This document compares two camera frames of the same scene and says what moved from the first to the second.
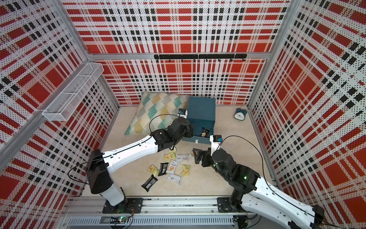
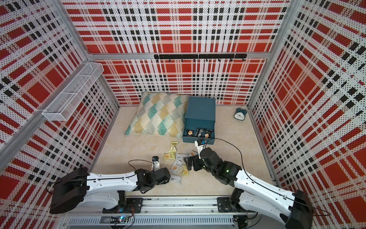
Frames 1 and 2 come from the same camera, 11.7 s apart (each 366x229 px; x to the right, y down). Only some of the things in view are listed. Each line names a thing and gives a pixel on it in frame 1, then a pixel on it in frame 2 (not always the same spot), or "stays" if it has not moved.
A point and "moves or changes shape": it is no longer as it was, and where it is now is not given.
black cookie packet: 163,169 moves or changes shape
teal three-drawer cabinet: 201,112 stays
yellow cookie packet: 171,155 stays
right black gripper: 207,153 -> 189,163
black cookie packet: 205,132 stays
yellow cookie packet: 186,169 stays
